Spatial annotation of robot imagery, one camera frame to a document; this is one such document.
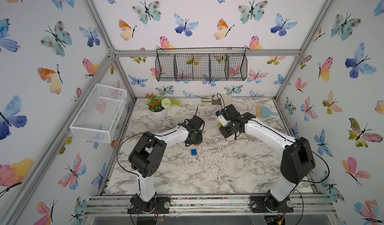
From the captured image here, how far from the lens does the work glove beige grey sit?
→ 1.21m

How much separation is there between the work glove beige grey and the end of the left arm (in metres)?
0.40

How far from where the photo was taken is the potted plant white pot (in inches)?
38.6

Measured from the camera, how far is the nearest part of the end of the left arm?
2.31 feet

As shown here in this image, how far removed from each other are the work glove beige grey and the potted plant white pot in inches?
10.5

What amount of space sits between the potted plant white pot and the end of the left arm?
264 millimetres
